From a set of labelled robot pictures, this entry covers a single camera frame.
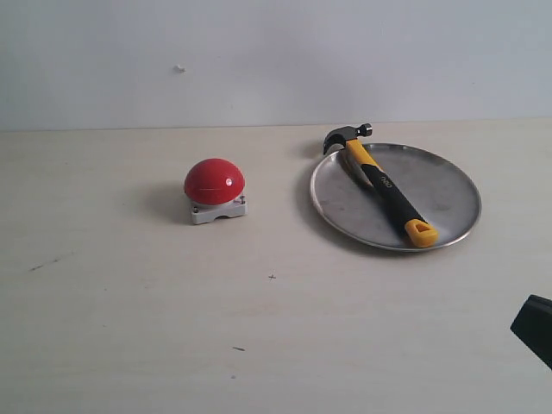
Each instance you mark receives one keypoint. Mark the yellow black claw hammer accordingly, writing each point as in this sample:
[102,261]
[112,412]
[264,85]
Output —
[399,209]

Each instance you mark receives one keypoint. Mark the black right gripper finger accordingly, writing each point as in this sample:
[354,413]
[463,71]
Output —
[532,326]

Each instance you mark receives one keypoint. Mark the red dome push button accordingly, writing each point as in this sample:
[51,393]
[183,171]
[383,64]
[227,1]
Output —
[215,188]

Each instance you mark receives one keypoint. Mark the round stainless steel plate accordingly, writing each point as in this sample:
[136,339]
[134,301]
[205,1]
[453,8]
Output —
[440,191]

